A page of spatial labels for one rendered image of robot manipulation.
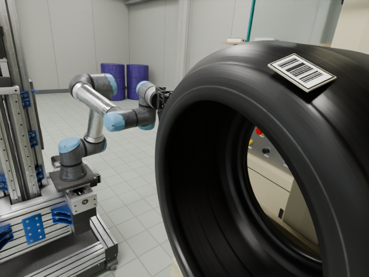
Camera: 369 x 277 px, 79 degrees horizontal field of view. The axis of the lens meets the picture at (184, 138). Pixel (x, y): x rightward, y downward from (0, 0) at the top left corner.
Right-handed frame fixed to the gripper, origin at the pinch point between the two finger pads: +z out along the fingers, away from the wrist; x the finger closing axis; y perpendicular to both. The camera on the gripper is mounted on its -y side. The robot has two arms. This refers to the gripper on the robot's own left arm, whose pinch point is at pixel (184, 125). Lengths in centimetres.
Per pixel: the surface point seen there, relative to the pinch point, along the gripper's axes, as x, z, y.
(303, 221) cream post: 28.0, 31.0, -22.8
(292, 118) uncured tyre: -12.2, 40.3, 19.4
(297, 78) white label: -11.8, 39.1, 23.5
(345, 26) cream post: 28.4, 21.2, 31.6
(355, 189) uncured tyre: -12, 48, 16
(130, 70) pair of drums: 177, -595, -100
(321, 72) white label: -9.3, 39.9, 24.3
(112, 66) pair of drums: 125, -587, -89
